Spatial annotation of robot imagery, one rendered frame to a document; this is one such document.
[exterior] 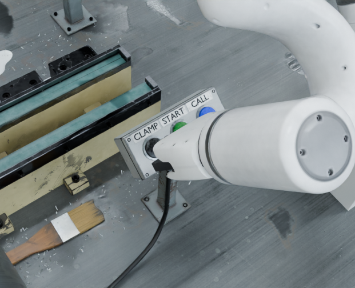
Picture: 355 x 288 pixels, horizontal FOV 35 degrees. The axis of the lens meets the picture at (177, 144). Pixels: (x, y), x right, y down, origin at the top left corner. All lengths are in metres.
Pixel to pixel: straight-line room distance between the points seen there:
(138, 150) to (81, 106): 0.34
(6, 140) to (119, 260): 0.31
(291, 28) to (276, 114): 0.10
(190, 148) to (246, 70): 0.70
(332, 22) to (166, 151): 0.24
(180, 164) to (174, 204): 0.44
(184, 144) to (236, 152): 0.10
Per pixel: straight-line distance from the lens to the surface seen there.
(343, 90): 0.57
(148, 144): 0.81
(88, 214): 1.06
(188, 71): 1.27
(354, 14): 1.07
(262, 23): 0.54
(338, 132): 0.50
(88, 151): 1.07
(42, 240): 1.05
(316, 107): 0.49
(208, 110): 0.86
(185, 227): 1.06
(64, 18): 1.38
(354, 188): 1.09
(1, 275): 0.71
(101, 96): 1.15
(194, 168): 0.62
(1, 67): 1.30
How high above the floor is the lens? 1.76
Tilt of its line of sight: 56 degrees down
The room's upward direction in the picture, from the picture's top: 6 degrees clockwise
